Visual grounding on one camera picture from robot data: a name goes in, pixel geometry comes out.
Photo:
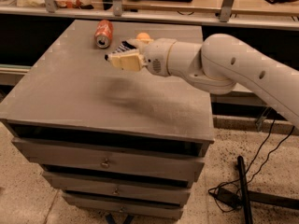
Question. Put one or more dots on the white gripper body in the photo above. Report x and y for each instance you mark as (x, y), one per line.
(155, 56)

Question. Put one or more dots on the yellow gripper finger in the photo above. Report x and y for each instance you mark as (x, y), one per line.
(130, 60)
(139, 44)

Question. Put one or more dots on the dark blue snack bar wrapper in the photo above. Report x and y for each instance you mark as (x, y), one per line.
(124, 46)

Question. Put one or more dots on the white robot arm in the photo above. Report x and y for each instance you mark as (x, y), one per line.
(216, 66)

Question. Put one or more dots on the orange fruit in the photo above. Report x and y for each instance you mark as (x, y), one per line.
(143, 36)

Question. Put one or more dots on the orange soda can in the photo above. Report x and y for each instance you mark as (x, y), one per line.
(103, 34)

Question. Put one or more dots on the grey metal railing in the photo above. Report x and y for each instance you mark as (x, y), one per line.
(231, 13)

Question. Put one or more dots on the grey drawer cabinet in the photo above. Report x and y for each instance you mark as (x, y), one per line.
(108, 139)

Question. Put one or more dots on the black power adapter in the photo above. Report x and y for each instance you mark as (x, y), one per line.
(227, 197)

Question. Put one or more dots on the black metal stand leg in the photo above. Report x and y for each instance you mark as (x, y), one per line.
(248, 196)

